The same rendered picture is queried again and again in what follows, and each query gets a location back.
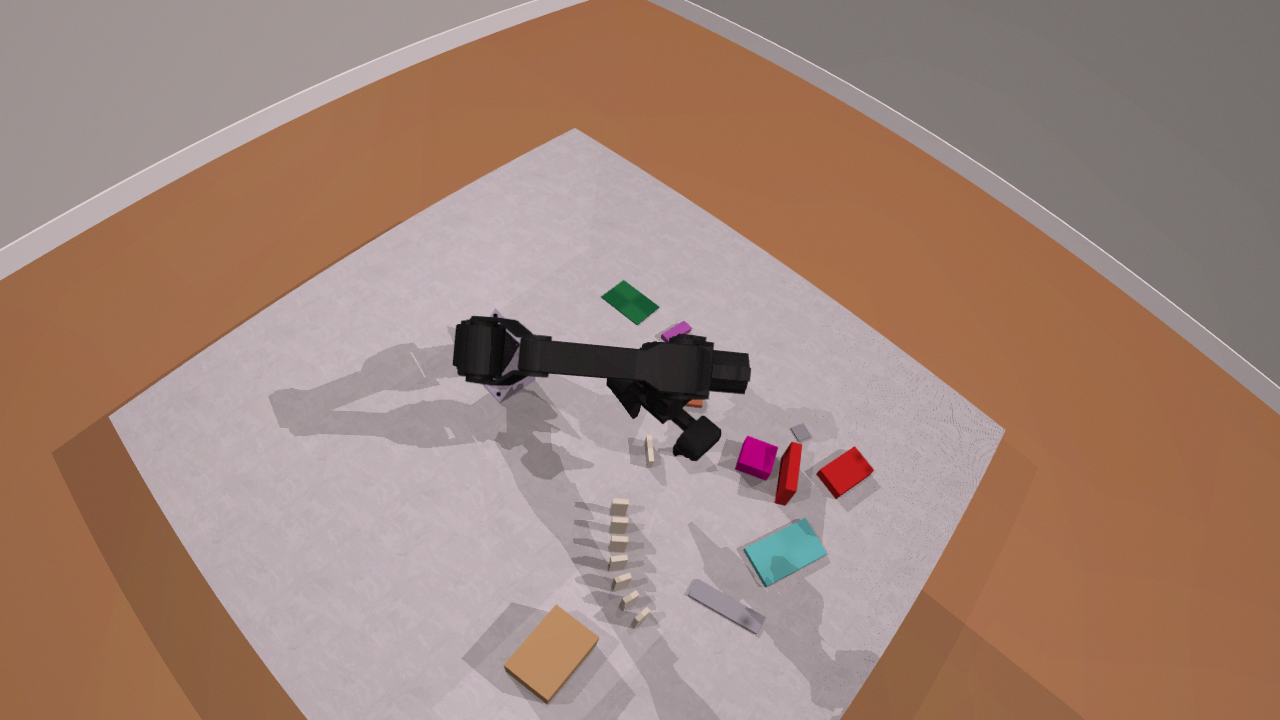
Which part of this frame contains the purple rectangular block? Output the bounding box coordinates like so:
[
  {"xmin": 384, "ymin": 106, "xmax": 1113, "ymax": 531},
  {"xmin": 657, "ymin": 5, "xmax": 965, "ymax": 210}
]
[{"xmin": 660, "ymin": 320, "xmax": 692, "ymax": 342}]

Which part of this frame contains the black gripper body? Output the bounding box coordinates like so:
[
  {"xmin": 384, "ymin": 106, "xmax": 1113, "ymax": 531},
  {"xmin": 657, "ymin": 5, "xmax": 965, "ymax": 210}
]
[{"xmin": 607, "ymin": 378, "xmax": 721, "ymax": 461}]

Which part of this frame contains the teal flat rectangular block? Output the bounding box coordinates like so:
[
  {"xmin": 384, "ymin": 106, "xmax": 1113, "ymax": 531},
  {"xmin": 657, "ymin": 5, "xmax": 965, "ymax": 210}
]
[{"xmin": 744, "ymin": 518, "xmax": 827, "ymax": 587}]

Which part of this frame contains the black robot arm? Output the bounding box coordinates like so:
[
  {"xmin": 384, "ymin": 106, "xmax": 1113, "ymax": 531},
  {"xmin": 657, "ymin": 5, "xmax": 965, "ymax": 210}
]
[{"xmin": 453, "ymin": 316, "xmax": 751, "ymax": 402}]

